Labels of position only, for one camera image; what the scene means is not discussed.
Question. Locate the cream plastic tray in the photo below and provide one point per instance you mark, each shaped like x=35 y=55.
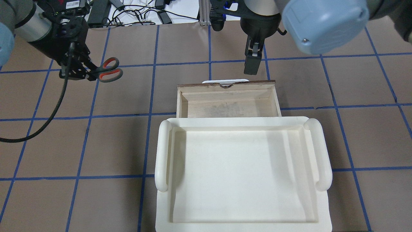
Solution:
x=259 y=174

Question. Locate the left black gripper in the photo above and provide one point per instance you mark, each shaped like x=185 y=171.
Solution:
x=48 y=48

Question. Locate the grey orange scissors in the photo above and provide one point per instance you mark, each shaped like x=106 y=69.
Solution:
x=109 y=71

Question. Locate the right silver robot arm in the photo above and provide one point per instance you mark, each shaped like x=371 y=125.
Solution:
x=316 y=26

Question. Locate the aluminium frame post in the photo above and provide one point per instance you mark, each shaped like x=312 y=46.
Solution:
x=204 y=12

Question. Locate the wooden drawer with white handle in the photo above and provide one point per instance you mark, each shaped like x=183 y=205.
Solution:
x=228 y=99

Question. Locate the black adapter brick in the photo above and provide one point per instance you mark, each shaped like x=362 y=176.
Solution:
x=99 y=13

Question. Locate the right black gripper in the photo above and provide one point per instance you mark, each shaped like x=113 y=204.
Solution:
x=258 y=27

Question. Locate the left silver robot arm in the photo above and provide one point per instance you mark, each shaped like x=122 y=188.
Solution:
x=19 y=17

